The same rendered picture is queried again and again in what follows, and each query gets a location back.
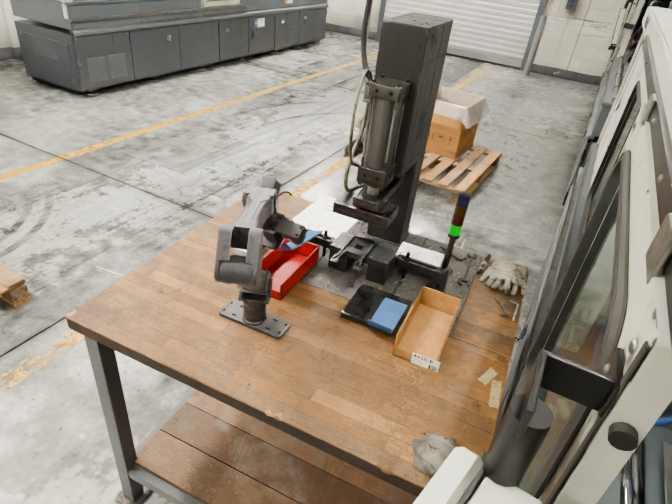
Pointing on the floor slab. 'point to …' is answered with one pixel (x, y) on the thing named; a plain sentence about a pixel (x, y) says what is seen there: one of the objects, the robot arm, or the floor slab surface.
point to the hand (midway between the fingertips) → (278, 244)
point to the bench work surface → (283, 386)
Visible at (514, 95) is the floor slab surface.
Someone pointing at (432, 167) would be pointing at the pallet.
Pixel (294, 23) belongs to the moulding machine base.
